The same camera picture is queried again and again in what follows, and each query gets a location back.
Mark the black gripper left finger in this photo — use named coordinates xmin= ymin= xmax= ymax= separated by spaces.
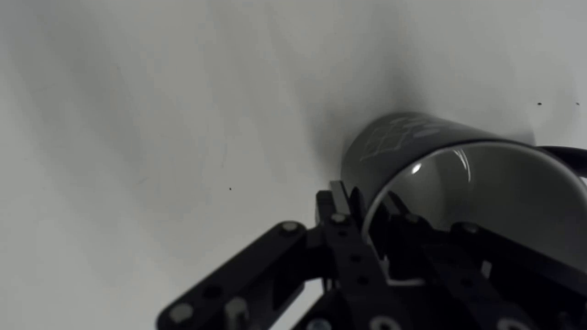
xmin=155 ymin=180 xmax=407 ymax=330

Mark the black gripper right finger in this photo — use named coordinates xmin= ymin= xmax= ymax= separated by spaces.
xmin=366 ymin=189 xmax=587 ymax=330

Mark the black mug with white print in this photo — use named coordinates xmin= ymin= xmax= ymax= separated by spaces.
xmin=337 ymin=110 xmax=587 ymax=288

